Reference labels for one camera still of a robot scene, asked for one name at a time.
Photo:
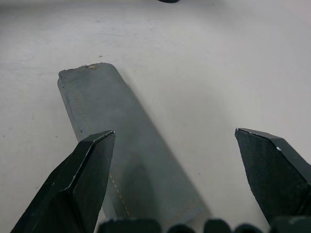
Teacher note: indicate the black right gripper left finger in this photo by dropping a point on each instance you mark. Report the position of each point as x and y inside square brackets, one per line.
[73, 184]

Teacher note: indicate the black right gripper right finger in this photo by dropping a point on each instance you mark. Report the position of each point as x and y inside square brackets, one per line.
[272, 174]

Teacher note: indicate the grey glasses case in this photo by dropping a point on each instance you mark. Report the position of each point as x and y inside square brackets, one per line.
[102, 102]

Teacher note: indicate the black plastic cup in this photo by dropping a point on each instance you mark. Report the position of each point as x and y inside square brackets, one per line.
[168, 1]

